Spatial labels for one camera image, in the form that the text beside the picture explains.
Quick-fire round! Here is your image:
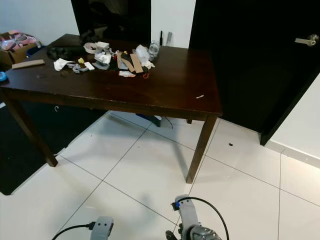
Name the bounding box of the light wooden plank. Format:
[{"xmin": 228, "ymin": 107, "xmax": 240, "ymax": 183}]
[{"xmin": 11, "ymin": 59, "xmax": 46, "ymax": 70}]

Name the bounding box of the cardboard box with pink items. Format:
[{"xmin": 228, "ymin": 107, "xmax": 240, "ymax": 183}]
[{"xmin": 0, "ymin": 31, "xmax": 39, "ymax": 71}]

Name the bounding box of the blue bowl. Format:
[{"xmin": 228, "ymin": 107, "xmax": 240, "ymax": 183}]
[{"xmin": 26, "ymin": 45, "xmax": 46, "ymax": 56}]

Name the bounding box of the white crumpled tissue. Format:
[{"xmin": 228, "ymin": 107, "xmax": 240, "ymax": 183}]
[{"xmin": 53, "ymin": 58, "xmax": 74, "ymax": 72}]

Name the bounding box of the black cloth bundle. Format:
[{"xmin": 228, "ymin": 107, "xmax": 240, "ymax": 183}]
[{"xmin": 46, "ymin": 45, "xmax": 84, "ymax": 59}]

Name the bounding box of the white crumpled paper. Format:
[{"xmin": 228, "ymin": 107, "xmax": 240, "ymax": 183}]
[{"xmin": 94, "ymin": 51, "xmax": 112, "ymax": 70}]

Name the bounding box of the clear plastic bag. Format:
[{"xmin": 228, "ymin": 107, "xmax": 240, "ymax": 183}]
[{"xmin": 134, "ymin": 44, "xmax": 154, "ymax": 69}]

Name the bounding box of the clear glass jar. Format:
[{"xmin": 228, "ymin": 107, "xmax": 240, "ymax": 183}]
[{"xmin": 148, "ymin": 40, "xmax": 161, "ymax": 57}]

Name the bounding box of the dark wooden table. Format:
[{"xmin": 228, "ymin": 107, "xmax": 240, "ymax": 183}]
[{"xmin": 0, "ymin": 33, "xmax": 223, "ymax": 184}]

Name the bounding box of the black door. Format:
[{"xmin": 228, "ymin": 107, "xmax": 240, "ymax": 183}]
[{"xmin": 189, "ymin": 0, "xmax": 320, "ymax": 147}]

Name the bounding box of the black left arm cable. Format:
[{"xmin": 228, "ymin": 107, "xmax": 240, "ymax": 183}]
[{"xmin": 51, "ymin": 222, "xmax": 97, "ymax": 240}]

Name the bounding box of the silver door handle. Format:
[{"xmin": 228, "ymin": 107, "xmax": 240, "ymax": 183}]
[{"xmin": 294, "ymin": 34, "xmax": 320, "ymax": 47}]

